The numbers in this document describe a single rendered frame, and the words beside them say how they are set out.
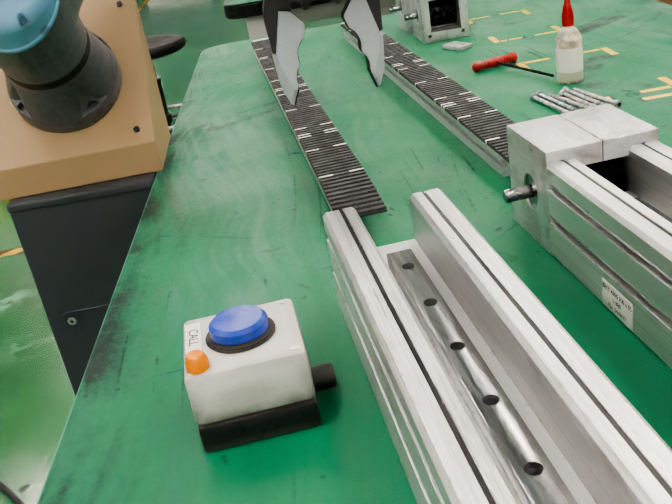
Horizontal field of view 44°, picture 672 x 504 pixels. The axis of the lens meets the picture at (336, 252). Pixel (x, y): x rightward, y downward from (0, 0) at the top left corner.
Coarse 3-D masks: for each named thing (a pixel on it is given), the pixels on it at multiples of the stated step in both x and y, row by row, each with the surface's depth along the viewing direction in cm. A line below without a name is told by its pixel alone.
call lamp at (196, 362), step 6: (186, 354) 53; (192, 354) 52; (198, 354) 52; (204, 354) 53; (186, 360) 52; (192, 360) 52; (198, 360) 52; (204, 360) 52; (186, 366) 52; (192, 366) 52; (198, 366) 52; (204, 366) 52; (192, 372) 52; (198, 372) 52
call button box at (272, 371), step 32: (192, 320) 59; (288, 320) 57; (224, 352) 54; (256, 352) 53; (288, 352) 53; (192, 384) 52; (224, 384) 53; (256, 384) 53; (288, 384) 53; (320, 384) 58; (224, 416) 54; (256, 416) 54; (288, 416) 54; (320, 416) 55; (224, 448) 55
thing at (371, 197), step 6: (348, 198) 83; (354, 198) 83; (360, 198) 83; (366, 198) 83; (372, 198) 82; (378, 198) 82; (330, 204) 83; (336, 204) 83; (342, 204) 82; (348, 204) 82; (354, 204) 82; (360, 204) 82
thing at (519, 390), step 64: (384, 256) 67; (448, 256) 58; (384, 320) 50; (448, 320) 54; (512, 320) 47; (384, 384) 50; (448, 384) 43; (512, 384) 48; (576, 384) 41; (448, 448) 38; (512, 448) 42; (576, 448) 40; (640, 448) 36
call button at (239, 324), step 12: (228, 312) 56; (240, 312) 56; (252, 312) 56; (264, 312) 56; (216, 324) 55; (228, 324) 55; (240, 324) 54; (252, 324) 54; (264, 324) 55; (216, 336) 54; (228, 336) 54; (240, 336) 54; (252, 336) 54
